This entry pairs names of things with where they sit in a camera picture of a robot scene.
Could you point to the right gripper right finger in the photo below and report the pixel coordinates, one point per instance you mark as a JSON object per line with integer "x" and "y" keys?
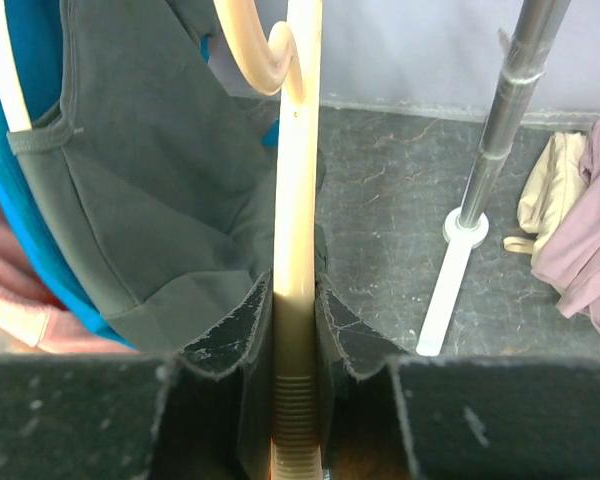
{"x": 389, "y": 414}

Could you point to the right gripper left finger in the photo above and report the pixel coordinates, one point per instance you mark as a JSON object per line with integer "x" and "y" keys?
{"x": 202, "y": 413}

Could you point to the dark grey t shirt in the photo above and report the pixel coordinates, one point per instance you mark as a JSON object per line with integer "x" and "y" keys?
{"x": 155, "y": 200}

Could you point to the beige plastic hanger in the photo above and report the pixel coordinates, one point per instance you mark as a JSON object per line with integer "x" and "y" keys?
{"x": 287, "y": 61}

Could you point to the white hanger of grey shirt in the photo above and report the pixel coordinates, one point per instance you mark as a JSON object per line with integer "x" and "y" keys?
{"x": 11, "y": 93}

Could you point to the pink t shirt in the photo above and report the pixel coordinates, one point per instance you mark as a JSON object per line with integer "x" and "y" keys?
{"x": 33, "y": 315}

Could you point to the mauve clothes pile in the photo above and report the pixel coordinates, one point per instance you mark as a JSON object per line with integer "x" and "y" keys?
{"x": 570, "y": 260}

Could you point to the cream garment on floor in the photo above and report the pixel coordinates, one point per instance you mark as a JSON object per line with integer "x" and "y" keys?
{"x": 551, "y": 190}

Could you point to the metal clothes rack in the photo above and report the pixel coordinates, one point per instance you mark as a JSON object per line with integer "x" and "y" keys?
{"x": 466, "y": 227}

